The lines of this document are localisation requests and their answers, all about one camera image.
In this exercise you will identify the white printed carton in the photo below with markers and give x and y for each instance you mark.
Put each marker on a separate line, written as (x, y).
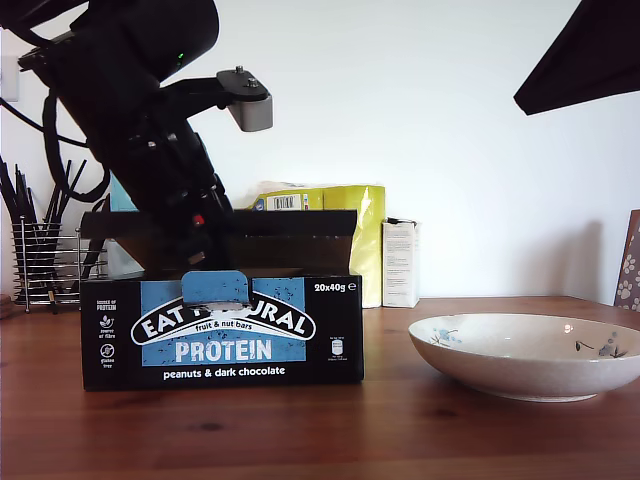
(400, 265)

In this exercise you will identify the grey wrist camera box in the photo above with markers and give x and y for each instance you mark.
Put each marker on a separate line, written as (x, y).
(255, 112)

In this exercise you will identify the thin black stick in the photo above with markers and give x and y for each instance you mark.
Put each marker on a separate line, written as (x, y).
(64, 187)
(11, 192)
(72, 185)
(54, 200)
(22, 190)

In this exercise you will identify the yellow plastic wrapped roll pack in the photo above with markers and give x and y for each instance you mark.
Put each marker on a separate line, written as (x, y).
(367, 250)

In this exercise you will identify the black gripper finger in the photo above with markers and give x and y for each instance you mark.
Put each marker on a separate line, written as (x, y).
(205, 240)
(595, 50)

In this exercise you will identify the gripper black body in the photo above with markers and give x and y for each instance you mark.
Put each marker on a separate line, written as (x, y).
(165, 175)

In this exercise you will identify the black blue snackbar carton box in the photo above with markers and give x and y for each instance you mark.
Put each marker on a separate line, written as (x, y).
(225, 350)

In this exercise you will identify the white floral ceramic bowl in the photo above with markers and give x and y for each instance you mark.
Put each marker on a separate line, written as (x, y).
(520, 370)

